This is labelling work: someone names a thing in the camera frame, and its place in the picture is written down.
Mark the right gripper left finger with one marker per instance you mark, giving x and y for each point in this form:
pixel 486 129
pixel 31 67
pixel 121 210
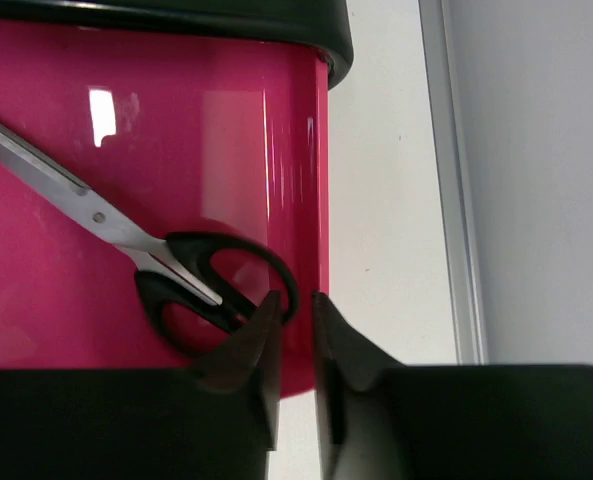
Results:
pixel 251 357

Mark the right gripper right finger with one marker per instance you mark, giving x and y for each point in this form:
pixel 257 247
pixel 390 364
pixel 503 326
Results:
pixel 356 437

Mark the black handled scissors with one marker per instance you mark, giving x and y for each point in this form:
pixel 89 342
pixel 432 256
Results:
pixel 176 269

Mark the black drawer cabinet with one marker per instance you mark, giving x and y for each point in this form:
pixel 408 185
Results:
pixel 323 25

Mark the aluminium frame rail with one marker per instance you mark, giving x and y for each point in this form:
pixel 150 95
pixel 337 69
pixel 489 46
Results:
pixel 454 188

